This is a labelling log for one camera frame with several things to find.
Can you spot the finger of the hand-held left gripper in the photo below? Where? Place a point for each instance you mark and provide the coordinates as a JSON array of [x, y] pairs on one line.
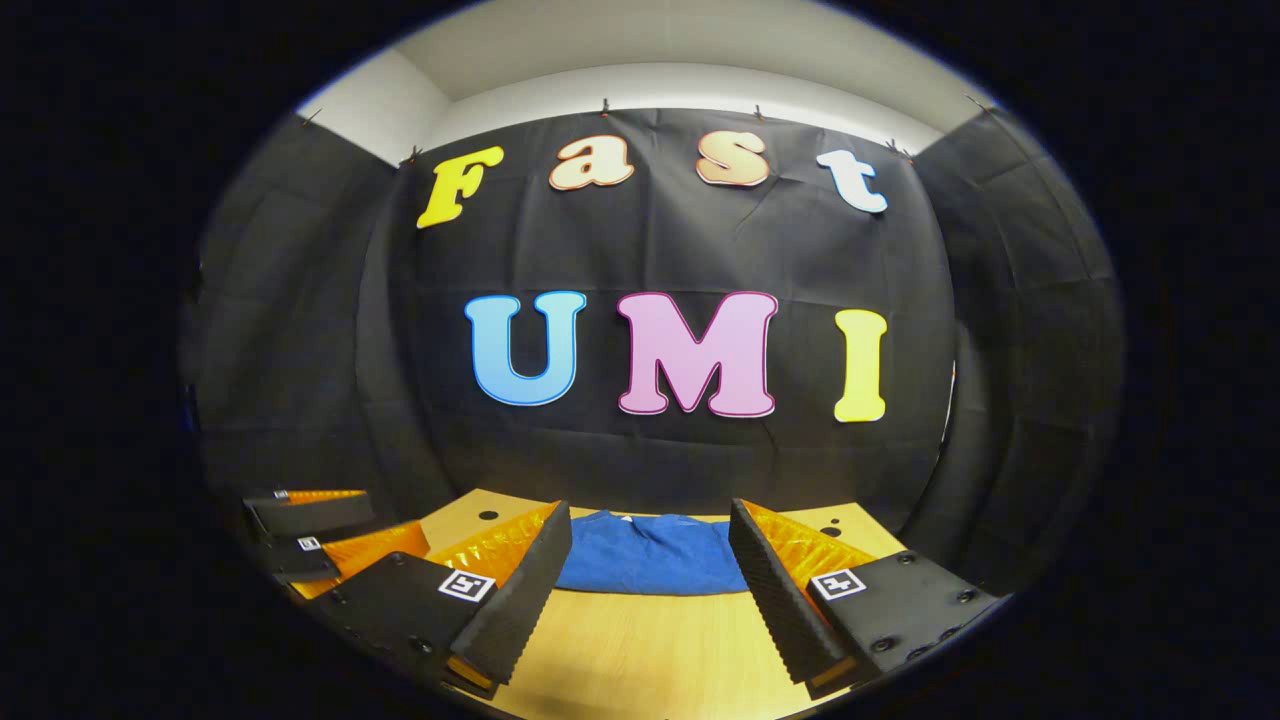
[[300, 560], [320, 515]]

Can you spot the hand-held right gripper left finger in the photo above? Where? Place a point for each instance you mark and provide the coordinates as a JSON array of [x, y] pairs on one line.
[[525, 600]]

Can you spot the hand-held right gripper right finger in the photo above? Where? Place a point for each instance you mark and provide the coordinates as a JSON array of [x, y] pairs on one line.
[[775, 600]]

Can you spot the blue shirt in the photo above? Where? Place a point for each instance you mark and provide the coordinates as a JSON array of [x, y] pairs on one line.
[[650, 560]]

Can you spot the row of small backdrop clips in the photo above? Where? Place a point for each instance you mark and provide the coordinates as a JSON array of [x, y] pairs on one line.
[[604, 105]]

